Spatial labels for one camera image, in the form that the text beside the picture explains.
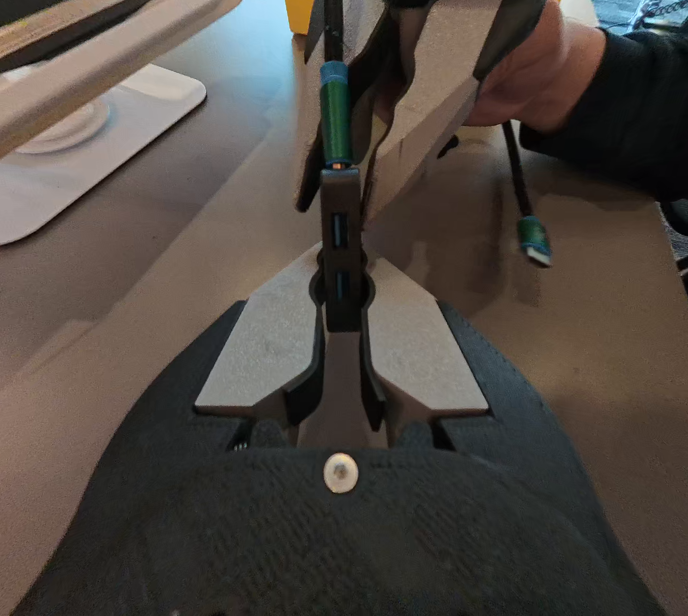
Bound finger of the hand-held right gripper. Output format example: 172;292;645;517
361;0;511;224
295;0;389;214

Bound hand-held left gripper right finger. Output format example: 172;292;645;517
359;245;490;432

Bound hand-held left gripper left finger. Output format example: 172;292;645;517
195;242;329;427

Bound black braided HDMI cable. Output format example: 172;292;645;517
319;0;553;268

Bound black USB hub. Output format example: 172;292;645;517
319;167;373;334

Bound person's right forearm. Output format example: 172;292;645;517
519;27;688;203

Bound person's right hand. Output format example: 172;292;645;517
465;0;608;133

